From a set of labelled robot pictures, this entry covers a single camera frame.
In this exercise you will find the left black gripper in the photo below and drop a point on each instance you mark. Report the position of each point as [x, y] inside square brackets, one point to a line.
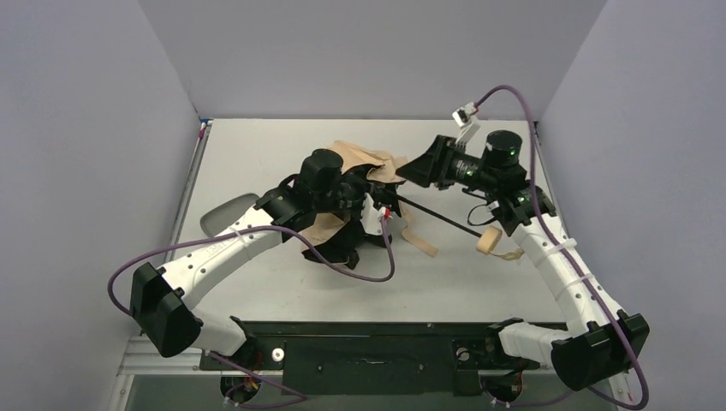
[352, 200]

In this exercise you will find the black grey umbrella case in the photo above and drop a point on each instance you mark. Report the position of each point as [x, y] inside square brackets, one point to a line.
[222, 216]

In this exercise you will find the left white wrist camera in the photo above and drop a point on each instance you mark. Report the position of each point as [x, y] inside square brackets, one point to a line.
[372, 215]

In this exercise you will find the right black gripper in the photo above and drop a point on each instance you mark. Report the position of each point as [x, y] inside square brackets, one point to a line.
[441, 163]

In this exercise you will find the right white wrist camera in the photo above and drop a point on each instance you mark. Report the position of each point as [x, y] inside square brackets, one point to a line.
[467, 121]

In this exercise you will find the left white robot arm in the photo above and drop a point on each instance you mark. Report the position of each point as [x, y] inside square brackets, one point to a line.
[164, 299]

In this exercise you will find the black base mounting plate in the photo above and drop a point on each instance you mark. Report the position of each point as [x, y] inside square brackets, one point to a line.
[338, 358]

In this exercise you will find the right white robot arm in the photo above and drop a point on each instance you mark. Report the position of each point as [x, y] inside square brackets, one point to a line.
[601, 340]

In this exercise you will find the beige folding umbrella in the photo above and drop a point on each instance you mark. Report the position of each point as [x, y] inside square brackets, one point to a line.
[338, 238]

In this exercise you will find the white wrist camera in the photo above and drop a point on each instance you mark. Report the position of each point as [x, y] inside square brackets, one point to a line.
[467, 121]
[372, 215]

